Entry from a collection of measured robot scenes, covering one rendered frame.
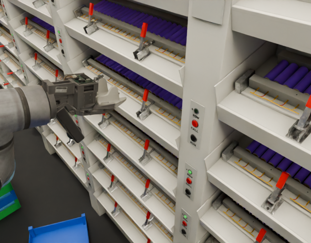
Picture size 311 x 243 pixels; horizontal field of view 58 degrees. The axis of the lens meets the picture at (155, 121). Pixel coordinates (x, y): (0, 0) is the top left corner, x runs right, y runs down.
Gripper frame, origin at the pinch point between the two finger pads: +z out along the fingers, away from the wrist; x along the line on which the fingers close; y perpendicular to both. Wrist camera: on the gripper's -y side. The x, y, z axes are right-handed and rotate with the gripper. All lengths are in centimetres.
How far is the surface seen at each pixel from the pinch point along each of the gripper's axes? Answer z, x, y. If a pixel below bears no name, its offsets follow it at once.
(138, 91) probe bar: 13.4, 7.5, -2.8
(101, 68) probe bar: 13.2, 30.3, -2.8
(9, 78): 21, 180, -63
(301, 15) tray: 1.7, -38.5, 29.5
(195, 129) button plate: 5.8, -22.9, 1.1
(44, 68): 16, 92, -24
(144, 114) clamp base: 9.5, -1.0, -6.3
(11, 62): 19, 162, -44
